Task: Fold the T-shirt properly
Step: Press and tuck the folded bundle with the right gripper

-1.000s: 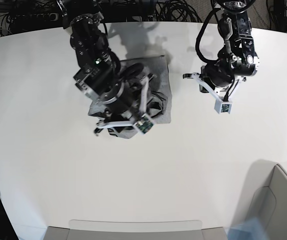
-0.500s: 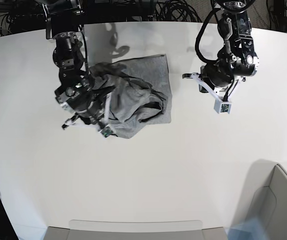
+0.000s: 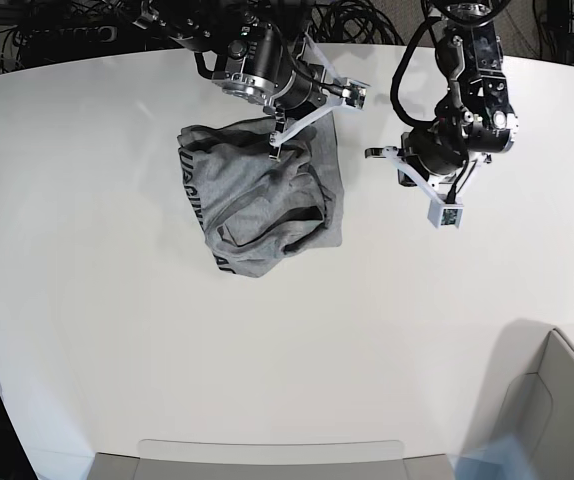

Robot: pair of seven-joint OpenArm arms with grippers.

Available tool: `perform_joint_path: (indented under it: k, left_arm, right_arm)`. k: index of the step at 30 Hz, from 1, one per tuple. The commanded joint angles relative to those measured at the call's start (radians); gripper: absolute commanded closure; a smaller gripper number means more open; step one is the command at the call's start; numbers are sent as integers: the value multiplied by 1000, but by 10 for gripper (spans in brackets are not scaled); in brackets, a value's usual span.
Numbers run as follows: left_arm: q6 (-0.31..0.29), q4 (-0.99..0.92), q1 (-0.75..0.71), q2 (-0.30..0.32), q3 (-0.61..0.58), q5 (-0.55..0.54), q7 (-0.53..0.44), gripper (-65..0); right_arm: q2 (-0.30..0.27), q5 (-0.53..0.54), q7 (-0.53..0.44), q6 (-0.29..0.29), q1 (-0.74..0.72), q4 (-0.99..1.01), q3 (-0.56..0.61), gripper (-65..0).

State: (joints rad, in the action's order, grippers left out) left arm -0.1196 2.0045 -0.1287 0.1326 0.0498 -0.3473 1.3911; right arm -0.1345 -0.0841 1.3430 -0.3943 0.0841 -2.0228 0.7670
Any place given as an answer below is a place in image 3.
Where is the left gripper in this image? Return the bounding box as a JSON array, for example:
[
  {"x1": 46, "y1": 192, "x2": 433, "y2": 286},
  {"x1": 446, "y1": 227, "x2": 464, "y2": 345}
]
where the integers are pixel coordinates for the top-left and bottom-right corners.
[{"x1": 364, "y1": 127, "x2": 492, "y2": 204}]

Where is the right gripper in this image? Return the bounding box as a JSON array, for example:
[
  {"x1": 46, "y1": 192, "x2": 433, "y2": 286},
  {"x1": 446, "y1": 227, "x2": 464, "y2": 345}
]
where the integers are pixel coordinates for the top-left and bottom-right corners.
[{"x1": 264, "y1": 34, "x2": 352, "y2": 160}]

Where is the grey T-shirt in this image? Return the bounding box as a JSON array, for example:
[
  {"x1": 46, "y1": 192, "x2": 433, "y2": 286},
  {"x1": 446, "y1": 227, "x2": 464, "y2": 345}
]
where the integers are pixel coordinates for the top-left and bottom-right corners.
[{"x1": 177, "y1": 115, "x2": 344, "y2": 278}]

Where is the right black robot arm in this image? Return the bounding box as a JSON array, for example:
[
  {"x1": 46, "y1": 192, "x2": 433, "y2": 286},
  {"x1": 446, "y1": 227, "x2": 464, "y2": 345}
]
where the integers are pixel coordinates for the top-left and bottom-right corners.
[{"x1": 124, "y1": 0, "x2": 366, "y2": 159}]

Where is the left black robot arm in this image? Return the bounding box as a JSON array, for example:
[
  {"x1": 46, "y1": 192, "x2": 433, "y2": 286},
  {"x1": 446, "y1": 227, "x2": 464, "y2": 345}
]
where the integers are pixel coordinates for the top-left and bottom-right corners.
[{"x1": 365, "y1": 1, "x2": 518, "y2": 212}]

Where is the grey bin at right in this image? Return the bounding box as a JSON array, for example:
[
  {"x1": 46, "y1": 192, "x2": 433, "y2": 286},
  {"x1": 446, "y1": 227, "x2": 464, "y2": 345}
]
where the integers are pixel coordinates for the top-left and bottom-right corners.
[{"x1": 490, "y1": 330, "x2": 574, "y2": 479}]

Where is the grey bin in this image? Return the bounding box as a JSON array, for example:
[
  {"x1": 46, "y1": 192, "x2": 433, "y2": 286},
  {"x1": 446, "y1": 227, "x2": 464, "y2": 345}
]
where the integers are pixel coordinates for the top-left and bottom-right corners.
[
  {"x1": 88, "y1": 439, "x2": 455, "y2": 479},
  {"x1": 490, "y1": 330, "x2": 574, "y2": 479}
]

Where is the blue translucent object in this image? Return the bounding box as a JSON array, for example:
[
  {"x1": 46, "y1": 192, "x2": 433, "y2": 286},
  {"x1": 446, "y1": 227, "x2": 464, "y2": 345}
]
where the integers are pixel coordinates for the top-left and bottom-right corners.
[{"x1": 454, "y1": 435, "x2": 533, "y2": 480}]

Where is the grey bin at bottom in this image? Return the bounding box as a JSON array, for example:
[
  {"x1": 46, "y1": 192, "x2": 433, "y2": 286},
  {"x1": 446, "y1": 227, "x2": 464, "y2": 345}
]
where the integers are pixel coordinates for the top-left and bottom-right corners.
[{"x1": 88, "y1": 439, "x2": 455, "y2": 479}]

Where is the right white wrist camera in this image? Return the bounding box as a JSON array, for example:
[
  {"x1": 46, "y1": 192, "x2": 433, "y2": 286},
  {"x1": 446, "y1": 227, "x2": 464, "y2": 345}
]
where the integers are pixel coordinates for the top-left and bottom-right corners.
[{"x1": 342, "y1": 78, "x2": 369, "y2": 110}]

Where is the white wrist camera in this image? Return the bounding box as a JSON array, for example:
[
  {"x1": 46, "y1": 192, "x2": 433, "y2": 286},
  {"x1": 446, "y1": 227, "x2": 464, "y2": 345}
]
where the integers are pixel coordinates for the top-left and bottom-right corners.
[
  {"x1": 342, "y1": 78, "x2": 369, "y2": 110},
  {"x1": 427, "y1": 200, "x2": 464, "y2": 228}
]

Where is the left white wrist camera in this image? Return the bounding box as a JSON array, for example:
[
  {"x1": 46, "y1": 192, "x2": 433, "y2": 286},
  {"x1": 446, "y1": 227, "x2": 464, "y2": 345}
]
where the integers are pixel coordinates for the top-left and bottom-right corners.
[{"x1": 427, "y1": 200, "x2": 464, "y2": 228}]

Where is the black cable bundle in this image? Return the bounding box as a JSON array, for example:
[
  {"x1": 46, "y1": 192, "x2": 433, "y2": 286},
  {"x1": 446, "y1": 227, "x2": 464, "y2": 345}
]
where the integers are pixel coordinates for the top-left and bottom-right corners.
[{"x1": 251, "y1": 0, "x2": 406, "y2": 47}]

